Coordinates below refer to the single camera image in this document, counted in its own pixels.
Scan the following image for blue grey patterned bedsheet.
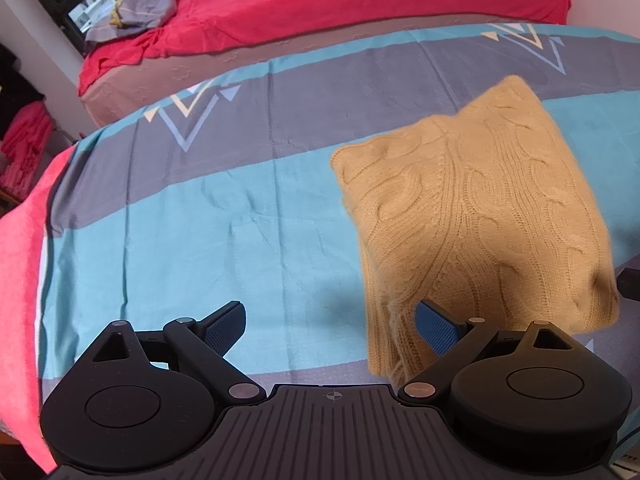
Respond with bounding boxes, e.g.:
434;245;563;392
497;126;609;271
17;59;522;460
0;22;640;476

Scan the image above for grey blue crumpled cloth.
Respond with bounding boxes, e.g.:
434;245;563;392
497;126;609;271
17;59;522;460
85;0;177;47

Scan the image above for red blanket at left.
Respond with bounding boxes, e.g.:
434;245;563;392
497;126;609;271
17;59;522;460
1;101;55;200

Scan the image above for tan cable-knit cardigan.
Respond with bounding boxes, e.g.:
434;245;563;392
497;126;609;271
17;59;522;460
330;76;618;386

